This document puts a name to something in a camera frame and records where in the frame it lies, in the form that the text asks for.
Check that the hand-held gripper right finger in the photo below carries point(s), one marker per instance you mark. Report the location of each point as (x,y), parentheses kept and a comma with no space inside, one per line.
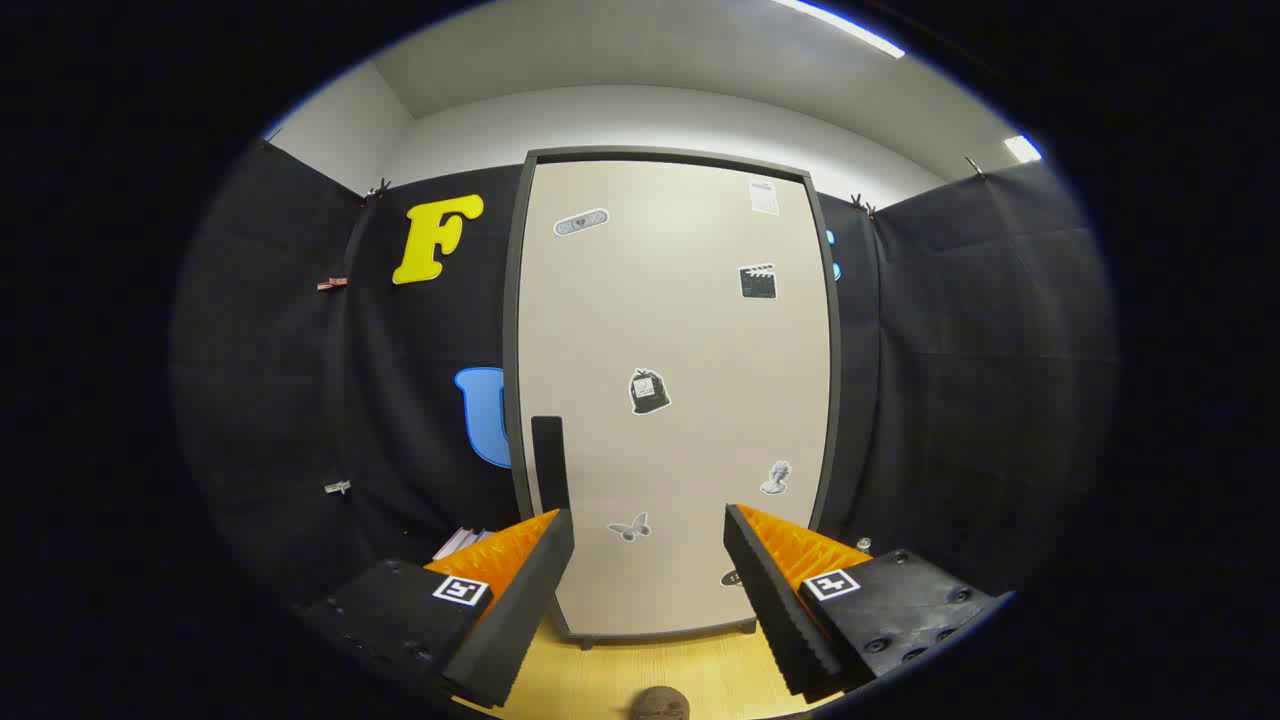
(775,610)

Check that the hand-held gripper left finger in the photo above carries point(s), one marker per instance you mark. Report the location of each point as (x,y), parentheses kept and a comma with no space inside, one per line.
(525,610)

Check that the brown fuzzy shoe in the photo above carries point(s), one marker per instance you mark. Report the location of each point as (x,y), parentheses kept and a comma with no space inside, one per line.
(660,704)

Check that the beige shoe cabinet door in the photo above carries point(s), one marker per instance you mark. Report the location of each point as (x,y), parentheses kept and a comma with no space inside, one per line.
(680,330)

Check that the grey shoe cabinet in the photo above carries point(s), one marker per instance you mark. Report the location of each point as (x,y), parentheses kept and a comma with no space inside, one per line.
(513,300)

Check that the white spine book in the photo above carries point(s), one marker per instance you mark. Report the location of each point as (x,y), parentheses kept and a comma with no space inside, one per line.
(451,545)

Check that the black backdrop cloth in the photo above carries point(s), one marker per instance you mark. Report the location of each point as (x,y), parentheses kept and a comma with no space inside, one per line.
(280,400)

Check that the black clip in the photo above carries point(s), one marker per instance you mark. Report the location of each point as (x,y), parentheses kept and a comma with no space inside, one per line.
(975,166)
(378,189)
(862,206)

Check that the ceiling light strip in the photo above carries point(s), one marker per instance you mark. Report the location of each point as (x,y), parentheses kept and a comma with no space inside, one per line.
(1023,148)
(845,27)

